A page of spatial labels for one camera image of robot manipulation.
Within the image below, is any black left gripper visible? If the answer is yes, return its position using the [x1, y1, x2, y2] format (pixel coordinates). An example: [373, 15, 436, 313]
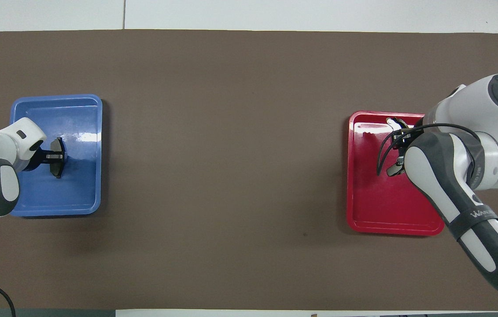
[23, 140, 63, 172]

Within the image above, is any short dark brake pad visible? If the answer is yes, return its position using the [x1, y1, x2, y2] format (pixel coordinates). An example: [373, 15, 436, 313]
[49, 137, 68, 179]

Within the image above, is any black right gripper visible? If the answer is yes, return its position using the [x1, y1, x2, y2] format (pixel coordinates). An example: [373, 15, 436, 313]
[392, 127, 422, 168]

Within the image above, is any blue plastic tray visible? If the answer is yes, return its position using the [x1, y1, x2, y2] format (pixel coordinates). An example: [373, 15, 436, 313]
[5, 94, 103, 217]

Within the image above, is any red plastic tray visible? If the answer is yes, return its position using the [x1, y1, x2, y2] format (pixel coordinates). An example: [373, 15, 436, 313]
[347, 111, 446, 236]

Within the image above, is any brown table mat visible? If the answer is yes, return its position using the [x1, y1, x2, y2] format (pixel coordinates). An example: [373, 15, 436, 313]
[0, 29, 498, 311]

